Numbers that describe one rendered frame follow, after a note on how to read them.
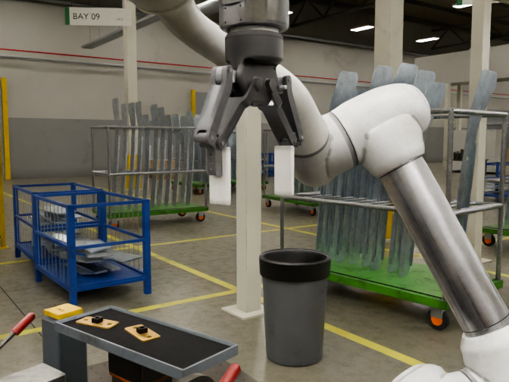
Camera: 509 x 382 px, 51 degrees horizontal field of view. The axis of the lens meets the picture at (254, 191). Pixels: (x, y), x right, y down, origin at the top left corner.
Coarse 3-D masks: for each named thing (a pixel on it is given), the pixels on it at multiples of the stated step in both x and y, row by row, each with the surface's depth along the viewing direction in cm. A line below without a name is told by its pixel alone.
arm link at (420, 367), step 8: (408, 368) 112; (416, 368) 111; (424, 368) 110; (432, 368) 110; (440, 368) 111; (400, 376) 111; (408, 376) 109; (416, 376) 109; (424, 376) 108; (432, 376) 108; (440, 376) 108; (448, 376) 108; (456, 376) 108; (464, 376) 107
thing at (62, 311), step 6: (60, 306) 118; (66, 306) 118; (72, 306) 118; (48, 312) 115; (54, 312) 114; (60, 312) 114; (66, 312) 114; (72, 312) 115; (78, 312) 116; (60, 318) 113
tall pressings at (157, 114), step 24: (144, 120) 988; (168, 120) 1008; (192, 120) 1023; (168, 144) 1004; (192, 144) 1019; (168, 168) 999; (192, 168) 1018; (120, 192) 950; (144, 192) 977; (168, 192) 996
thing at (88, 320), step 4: (96, 316) 108; (100, 316) 108; (80, 320) 108; (84, 320) 109; (88, 320) 108; (92, 320) 106; (96, 320) 106; (100, 320) 107; (104, 320) 108; (108, 320) 108; (84, 324) 106; (88, 324) 106; (92, 324) 105; (96, 324) 105; (100, 324) 105; (104, 324) 105; (112, 324) 105; (116, 324) 106; (104, 328) 104; (108, 328) 104
